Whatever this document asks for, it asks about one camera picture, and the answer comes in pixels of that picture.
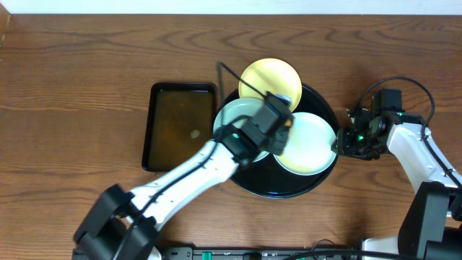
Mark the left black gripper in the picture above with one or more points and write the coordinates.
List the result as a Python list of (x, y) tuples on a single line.
[(280, 135)]

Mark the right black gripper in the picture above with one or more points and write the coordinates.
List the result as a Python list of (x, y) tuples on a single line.
[(345, 148)]

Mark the light blue plate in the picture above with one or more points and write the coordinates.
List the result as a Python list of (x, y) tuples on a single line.
[(234, 112)]

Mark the light green plate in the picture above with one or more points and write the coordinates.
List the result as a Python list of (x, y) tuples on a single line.
[(308, 148)]

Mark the yellow plate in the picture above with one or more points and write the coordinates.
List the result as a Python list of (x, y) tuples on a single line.
[(275, 76)]

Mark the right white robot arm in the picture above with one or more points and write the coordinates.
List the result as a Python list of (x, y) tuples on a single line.
[(423, 233)]

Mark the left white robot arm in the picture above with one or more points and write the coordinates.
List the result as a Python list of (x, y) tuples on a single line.
[(125, 225)]

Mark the round black tray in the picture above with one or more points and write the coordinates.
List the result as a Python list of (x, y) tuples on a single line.
[(268, 178)]

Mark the rectangular black water tray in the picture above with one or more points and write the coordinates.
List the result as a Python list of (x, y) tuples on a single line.
[(179, 123)]

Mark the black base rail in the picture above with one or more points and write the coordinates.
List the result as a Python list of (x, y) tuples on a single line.
[(192, 252)]

